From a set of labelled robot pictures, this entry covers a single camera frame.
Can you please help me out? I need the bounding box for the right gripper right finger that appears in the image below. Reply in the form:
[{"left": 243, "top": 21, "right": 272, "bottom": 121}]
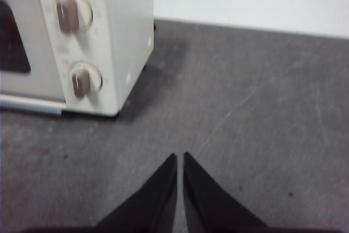
[{"left": 183, "top": 151, "right": 273, "bottom": 233}]

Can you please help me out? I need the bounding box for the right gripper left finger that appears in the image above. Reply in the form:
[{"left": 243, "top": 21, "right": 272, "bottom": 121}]
[{"left": 92, "top": 153, "right": 178, "bottom": 233}]

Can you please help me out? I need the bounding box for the glass oven door with handle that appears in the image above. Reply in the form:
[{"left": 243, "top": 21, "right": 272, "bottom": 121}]
[{"left": 0, "top": 0, "right": 66, "bottom": 105}]

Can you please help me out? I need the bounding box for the cream Toshiba toaster oven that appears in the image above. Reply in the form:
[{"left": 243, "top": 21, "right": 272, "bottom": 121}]
[{"left": 0, "top": 0, "right": 155, "bottom": 118}]

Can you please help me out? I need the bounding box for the small cream timer knob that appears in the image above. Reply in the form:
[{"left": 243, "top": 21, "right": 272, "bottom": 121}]
[{"left": 68, "top": 61, "right": 104, "bottom": 99}]

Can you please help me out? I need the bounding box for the metal crumb tray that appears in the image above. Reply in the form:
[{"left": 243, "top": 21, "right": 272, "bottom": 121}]
[{"left": 0, "top": 94, "right": 66, "bottom": 115}]

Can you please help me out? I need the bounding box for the large cream temperature knob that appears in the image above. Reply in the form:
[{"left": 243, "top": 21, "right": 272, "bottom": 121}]
[{"left": 53, "top": 0, "right": 93, "bottom": 33}]

